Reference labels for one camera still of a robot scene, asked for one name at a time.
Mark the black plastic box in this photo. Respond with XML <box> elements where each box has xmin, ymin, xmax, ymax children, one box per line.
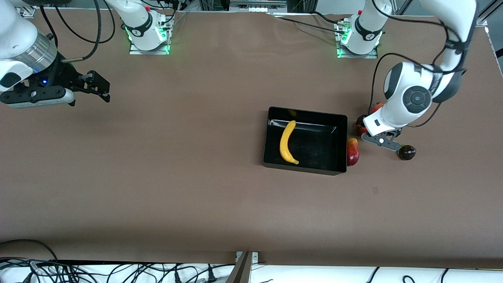
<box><xmin>263</xmin><ymin>106</ymin><xmax>349</xmax><ymax>176</ymax></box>

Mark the yellow banana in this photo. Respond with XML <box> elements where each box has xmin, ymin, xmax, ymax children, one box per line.
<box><xmin>279</xmin><ymin>120</ymin><xmax>300</xmax><ymax>165</ymax></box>

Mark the red yellow mango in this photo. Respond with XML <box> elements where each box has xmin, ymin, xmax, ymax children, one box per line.
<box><xmin>347</xmin><ymin>138</ymin><xmax>360</xmax><ymax>167</ymax></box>

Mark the dark purple eggplant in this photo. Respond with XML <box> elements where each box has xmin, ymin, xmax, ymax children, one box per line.
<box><xmin>398</xmin><ymin>145</ymin><xmax>417</xmax><ymax>161</ymax></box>

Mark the silver electronics device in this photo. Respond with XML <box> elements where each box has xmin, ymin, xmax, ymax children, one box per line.
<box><xmin>229</xmin><ymin>0</ymin><xmax>288</xmax><ymax>13</ymax></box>

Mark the black looping arm cable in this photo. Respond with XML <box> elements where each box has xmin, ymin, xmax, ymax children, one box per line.
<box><xmin>54</xmin><ymin>0</ymin><xmax>116</xmax><ymax>44</ymax></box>

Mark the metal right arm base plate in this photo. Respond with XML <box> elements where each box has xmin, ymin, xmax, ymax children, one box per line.
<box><xmin>129</xmin><ymin>24</ymin><xmax>170</xmax><ymax>55</ymax></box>

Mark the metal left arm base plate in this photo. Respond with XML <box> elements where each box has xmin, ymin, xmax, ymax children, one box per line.
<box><xmin>336</xmin><ymin>22</ymin><xmax>378</xmax><ymax>59</ymax></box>

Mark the black cable on table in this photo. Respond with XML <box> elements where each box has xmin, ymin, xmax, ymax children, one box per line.
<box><xmin>271</xmin><ymin>12</ymin><xmax>350</xmax><ymax>32</ymax></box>

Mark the black arched cable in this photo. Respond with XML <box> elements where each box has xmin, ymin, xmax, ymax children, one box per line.
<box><xmin>0</xmin><ymin>239</ymin><xmax>59</xmax><ymax>262</ymax></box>

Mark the tangled black cable bundle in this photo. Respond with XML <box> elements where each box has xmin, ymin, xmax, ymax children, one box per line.
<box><xmin>0</xmin><ymin>257</ymin><xmax>236</xmax><ymax>283</ymax></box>

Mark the dark metal post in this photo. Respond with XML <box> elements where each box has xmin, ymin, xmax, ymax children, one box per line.
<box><xmin>225</xmin><ymin>252</ymin><xmax>252</xmax><ymax>283</ymax></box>

